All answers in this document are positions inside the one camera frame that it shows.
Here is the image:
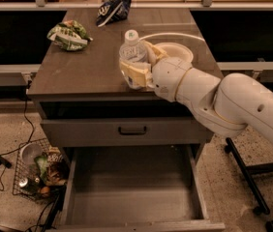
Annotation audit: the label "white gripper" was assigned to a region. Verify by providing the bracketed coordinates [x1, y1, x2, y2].
[119, 41, 192, 102]

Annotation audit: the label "clear plastic water bottle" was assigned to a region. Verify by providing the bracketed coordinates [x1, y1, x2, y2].
[118, 29, 150, 91]

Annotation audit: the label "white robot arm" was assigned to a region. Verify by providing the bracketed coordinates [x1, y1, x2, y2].
[119, 40, 273, 144]

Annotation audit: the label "grey drawer cabinet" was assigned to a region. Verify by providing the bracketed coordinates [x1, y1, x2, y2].
[28, 8, 222, 160]

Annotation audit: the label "open lower grey drawer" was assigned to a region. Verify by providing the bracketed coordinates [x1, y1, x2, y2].
[57, 145, 225, 232]

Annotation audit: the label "white paper bowl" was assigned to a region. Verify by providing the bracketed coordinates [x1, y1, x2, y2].
[156, 43, 194, 62]

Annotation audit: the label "dark blue chip bag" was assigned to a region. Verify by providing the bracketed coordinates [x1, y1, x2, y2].
[96, 0, 132, 27]

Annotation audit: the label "green chip bag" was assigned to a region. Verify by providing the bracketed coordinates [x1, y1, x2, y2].
[46, 20, 93, 51]

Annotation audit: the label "snack bags in basket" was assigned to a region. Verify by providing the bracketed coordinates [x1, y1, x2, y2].
[35, 146, 69, 187]

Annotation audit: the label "black chair base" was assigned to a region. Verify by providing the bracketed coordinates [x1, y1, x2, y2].
[225, 138, 273, 232]

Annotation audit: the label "upper grey drawer with handle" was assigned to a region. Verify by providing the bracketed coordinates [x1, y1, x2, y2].
[41, 117, 213, 148]

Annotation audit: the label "black cable on floor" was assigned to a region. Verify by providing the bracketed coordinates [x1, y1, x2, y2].
[0, 97, 37, 207]

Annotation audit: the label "black wire basket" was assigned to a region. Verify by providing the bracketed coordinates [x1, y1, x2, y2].
[13, 138, 66, 200]

